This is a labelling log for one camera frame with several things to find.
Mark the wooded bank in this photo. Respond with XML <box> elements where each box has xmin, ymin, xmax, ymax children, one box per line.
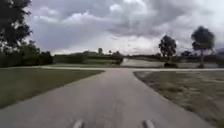
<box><xmin>52</xmin><ymin>47</ymin><xmax>125</xmax><ymax>66</ymax></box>

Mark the grass strip by pond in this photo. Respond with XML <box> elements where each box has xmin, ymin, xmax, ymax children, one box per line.
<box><xmin>43</xmin><ymin>61</ymin><xmax>224</xmax><ymax>71</ymax></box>

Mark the distant tree line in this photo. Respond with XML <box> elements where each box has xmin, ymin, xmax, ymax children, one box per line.
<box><xmin>124</xmin><ymin>53</ymin><xmax>161</xmax><ymax>62</ymax></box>

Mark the grey concrete path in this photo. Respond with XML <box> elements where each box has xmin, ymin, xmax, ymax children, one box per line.
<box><xmin>0</xmin><ymin>65</ymin><xmax>224</xmax><ymax>128</ymax></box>

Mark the palm tree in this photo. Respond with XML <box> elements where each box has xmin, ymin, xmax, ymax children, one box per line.
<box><xmin>190</xmin><ymin>25</ymin><xmax>216</xmax><ymax>69</ymax></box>
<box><xmin>158</xmin><ymin>34</ymin><xmax>178</xmax><ymax>65</ymax></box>

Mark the low dark bush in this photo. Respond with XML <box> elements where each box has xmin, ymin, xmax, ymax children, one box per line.
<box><xmin>196</xmin><ymin>63</ymin><xmax>206</xmax><ymax>69</ymax></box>
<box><xmin>163</xmin><ymin>61</ymin><xmax>179</xmax><ymax>69</ymax></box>

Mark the robot's own part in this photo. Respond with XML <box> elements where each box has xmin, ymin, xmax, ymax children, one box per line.
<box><xmin>142</xmin><ymin>119</ymin><xmax>156</xmax><ymax>128</ymax></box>
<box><xmin>72</xmin><ymin>119</ymin><xmax>85</xmax><ymax>128</ymax></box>

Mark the mown green grass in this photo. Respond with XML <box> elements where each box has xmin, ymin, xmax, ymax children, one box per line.
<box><xmin>0</xmin><ymin>68</ymin><xmax>106</xmax><ymax>110</ymax></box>

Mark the dry patchy grass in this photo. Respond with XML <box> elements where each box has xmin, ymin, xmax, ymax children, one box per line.
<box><xmin>133</xmin><ymin>69</ymin><xmax>224</xmax><ymax>128</ymax></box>

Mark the row of dark bushes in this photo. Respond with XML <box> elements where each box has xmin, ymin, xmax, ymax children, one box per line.
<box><xmin>0</xmin><ymin>41</ymin><xmax>54</xmax><ymax>68</ymax></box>

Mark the large dark tree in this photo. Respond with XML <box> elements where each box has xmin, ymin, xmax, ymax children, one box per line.
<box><xmin>0</xmin><ymin>0</ymin><xmax>34</xmax><ymax>54</ymax></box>

